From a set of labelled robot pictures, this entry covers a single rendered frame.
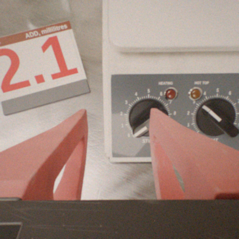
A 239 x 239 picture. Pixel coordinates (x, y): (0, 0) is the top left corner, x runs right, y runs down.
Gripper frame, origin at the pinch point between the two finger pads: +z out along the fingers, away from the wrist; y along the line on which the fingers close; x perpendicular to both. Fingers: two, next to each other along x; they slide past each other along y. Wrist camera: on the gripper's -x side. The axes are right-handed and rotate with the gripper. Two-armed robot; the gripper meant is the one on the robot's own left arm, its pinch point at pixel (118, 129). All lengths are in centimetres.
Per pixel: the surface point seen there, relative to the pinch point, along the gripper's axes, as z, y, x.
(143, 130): 5.6, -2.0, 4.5
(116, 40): 8.5, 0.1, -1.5
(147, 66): 9.0, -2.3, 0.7
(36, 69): 13.6, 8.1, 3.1
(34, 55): 13.9, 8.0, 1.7
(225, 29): 9.2, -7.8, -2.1
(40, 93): 13.1, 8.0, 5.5
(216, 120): 6.0, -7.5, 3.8
